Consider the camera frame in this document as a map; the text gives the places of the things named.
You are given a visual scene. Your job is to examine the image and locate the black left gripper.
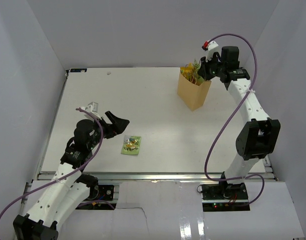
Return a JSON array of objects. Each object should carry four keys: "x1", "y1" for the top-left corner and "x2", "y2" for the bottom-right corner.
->
[{"x1": 88, "y1": 111, "x2": 129, "y2": 150}]

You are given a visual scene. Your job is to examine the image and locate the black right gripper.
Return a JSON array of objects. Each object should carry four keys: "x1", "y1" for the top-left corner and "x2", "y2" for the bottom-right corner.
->
[{"x1": 199, "y1": 53, "x2": 226, "y2": 82}]

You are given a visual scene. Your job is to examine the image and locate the light green sachet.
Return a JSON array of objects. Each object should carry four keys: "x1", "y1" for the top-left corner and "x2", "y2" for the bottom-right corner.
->
[{"x1": 192, "y1": 59, "x2": 201, "y2": 75}]

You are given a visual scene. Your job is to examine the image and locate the yellow M&M packet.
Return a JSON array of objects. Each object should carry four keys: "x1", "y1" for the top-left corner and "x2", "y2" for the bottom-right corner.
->
[
  {"x1": 189, "y1": 63, "x2": 203, "y2": 86},
  {"x1": 180, "y1": 65, "x2": 194, "y2": 82}
]

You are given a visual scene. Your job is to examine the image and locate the green candy packet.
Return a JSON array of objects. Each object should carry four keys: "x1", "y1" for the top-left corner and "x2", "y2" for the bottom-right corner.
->
[{"x1": 121, "y1": 135, "x2": 141, "y2": 156}]

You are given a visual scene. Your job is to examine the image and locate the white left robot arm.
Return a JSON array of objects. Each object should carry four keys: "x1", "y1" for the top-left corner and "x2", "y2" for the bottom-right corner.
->
[{"x1": 13, "y1": 108, "x2": 130, "y2": 240}]

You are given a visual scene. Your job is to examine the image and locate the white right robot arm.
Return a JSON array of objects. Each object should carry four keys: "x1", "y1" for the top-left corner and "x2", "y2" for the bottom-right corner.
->
[{"x1": 198, "y1": 41, "x2": 281, "y2": 200}]

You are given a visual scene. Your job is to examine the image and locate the brown paper bag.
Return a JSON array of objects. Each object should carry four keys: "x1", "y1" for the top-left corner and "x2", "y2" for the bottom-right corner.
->
[{"x1": 177, "y1": 73, "x2": 212, "y2": 111}]

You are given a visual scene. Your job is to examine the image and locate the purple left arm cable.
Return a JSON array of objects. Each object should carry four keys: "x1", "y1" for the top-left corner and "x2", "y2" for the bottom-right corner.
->
[{"x1": 0, "y1": 106, "x2": 104, "y2": 240}]

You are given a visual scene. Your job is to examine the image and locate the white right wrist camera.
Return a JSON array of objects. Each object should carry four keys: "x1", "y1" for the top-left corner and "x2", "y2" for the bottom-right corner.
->
[{"x1": 202, "y1": 41, "x2": 219, "y2": 62}]

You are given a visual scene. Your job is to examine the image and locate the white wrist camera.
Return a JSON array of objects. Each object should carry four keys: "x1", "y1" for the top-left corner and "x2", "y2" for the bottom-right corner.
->
[
  {"x1": 84, "y1": 101, "x2": 101, "y2": 121},
  {"x1": 202, "y1": 41, "x2": 219, "y2": 62}
]

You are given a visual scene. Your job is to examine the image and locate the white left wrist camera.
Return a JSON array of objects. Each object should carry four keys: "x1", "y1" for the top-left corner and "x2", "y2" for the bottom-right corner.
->
[{"x1": 84, "y1": 101, "x2": 101, "y2": 121}]

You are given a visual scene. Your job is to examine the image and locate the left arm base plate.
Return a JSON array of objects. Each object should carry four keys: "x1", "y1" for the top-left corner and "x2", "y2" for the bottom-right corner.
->
[{"x1": 76, "y1": 185, "x2": 116, "y2": 211}]

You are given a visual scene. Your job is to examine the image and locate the aluminium table front rail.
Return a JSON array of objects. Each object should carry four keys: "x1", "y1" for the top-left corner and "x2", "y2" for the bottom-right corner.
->
[{"x1": 37, "y1": 172, "x2": 275, "y2": 181}]

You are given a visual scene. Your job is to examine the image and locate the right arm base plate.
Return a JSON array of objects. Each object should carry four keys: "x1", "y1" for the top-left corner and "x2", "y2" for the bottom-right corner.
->
[{"x1": 196, "y1": 183, "x2": 250, "y2": 213}]

